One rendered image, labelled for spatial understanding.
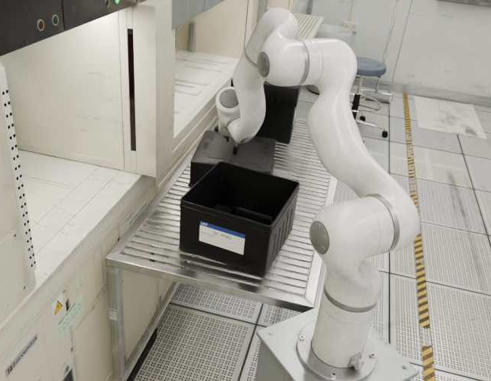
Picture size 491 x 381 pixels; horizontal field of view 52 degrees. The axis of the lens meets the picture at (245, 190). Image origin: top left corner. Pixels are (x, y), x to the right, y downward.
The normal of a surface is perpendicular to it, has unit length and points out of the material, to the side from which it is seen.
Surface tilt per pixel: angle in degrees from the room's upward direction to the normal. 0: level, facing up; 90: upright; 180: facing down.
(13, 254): 90
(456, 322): 0
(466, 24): 90
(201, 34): 90
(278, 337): 0
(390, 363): 0
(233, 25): 90
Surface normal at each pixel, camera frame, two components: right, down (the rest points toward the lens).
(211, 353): 0.09, -0.86
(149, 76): -0.24, 0.48
